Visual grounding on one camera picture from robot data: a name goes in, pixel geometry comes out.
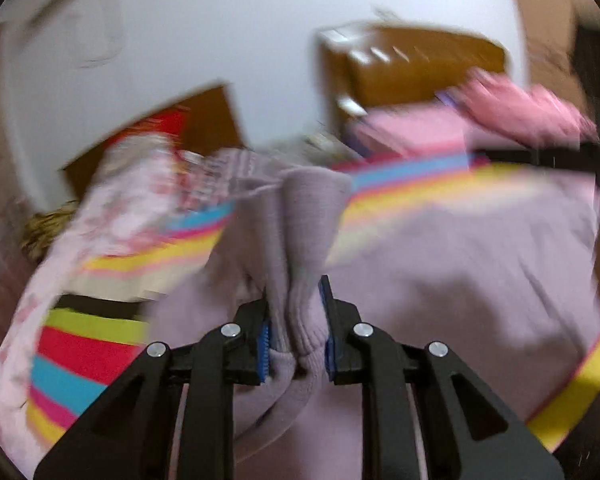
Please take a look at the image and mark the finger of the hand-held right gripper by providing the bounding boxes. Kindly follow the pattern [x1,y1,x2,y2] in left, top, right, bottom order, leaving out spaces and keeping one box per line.
[472,145,600,173]

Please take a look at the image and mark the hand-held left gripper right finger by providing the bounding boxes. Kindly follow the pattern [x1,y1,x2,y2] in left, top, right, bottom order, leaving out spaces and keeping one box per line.
[317,275,566,480]

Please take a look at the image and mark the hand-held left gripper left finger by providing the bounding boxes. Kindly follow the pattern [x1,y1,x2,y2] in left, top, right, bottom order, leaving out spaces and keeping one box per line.
[32,287,273,480]

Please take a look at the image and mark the purple sweater garment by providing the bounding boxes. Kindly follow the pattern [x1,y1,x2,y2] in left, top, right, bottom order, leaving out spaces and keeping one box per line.
[145,165,600,480]

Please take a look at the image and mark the wooden wardrobe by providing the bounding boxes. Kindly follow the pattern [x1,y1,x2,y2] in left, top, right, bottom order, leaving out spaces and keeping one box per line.
[505,0,598,106]

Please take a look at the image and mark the small purple cloth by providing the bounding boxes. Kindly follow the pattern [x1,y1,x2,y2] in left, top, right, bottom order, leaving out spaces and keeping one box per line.
[435,87,473,111]

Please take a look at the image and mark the striped colourful blanket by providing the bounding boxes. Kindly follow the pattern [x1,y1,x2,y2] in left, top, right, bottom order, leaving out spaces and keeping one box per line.
[25,150,600,453]

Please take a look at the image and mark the pink bed sheet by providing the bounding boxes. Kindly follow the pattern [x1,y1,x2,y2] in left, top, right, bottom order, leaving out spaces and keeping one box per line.
[345,107,526,158]

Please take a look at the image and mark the large wooden headboard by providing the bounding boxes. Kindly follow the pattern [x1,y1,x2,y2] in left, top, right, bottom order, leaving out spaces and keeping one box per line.
[317,22,511,131]

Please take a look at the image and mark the grey nightstand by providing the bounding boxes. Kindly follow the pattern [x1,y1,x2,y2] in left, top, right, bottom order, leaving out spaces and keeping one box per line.
[265,132,361,166]

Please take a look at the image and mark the pink floral quilt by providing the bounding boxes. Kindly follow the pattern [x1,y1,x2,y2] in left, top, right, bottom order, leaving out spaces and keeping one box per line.
[0,132,291,466]

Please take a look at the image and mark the small wooden headboard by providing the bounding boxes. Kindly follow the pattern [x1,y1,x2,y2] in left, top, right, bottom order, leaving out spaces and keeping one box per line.
[60,82,248,196]

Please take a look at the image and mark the red floral pillow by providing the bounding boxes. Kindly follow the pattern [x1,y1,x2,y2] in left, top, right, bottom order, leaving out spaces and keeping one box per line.
[107,110,191,161]

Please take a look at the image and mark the brown yellow patterned blanket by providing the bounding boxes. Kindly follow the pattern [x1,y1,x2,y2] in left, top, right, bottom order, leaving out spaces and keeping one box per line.
[20,200,83,263]

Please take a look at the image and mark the floral curtain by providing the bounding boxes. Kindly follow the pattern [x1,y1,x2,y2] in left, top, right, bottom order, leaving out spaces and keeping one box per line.
[0,25,46,361]

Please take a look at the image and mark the white air conditioner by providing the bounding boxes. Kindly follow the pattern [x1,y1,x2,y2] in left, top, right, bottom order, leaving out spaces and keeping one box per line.
[17,0,113,51]

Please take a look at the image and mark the white air conditioner hose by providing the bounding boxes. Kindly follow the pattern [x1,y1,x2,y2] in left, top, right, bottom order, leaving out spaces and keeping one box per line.
[65,0,131,71]

